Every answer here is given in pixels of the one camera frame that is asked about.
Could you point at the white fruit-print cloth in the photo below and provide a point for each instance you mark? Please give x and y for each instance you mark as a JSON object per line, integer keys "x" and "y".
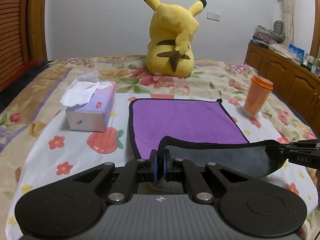
{"x": 60, "y": 152}

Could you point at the blue picture card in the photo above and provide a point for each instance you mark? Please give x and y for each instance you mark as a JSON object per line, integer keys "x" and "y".
{"x": 297, "y": 54}

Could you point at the wooden louvered wardrobe door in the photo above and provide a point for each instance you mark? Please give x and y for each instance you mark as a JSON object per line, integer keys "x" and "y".
{"x": 22, "y": 38}

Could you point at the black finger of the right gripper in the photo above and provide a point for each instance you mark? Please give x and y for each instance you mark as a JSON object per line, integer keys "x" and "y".
{"x": 304, "y": 152}

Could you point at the orange plastic cup with lid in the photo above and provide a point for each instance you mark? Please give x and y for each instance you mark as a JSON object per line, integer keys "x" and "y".
{"x": 258, "y": 92}

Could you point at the white wall switch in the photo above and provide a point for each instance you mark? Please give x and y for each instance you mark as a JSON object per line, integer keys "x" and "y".
{"x": 213, "y": 16}

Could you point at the purple tissue box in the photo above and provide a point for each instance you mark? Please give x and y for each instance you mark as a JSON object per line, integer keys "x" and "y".
{"x": 89, "y": 103}

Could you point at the yellow Pikachu plush toy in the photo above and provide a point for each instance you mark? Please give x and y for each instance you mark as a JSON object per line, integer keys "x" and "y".
{"x": 172, "y": 29}

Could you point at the wooden sideboard cabinet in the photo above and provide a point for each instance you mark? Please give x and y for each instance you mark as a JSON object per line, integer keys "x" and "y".
{"x": 298, "y": 87}

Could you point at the purple and grey towel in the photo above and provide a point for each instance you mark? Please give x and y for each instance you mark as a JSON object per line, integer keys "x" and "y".
{"x": 196, "y": 130}

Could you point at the clutter stack on cabinet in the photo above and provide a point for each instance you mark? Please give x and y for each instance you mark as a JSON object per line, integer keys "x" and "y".
{"x": 264, "y": 37}

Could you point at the beige tied curtain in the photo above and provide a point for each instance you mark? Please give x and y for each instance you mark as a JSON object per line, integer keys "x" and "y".
{"x": 288, "y": 20}

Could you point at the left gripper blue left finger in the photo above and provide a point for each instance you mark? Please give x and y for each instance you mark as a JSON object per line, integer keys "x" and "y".
{"x": 153, "y": 165}

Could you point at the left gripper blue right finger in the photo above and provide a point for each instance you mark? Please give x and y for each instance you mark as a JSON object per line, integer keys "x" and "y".
{"x": 167, "y": 163}

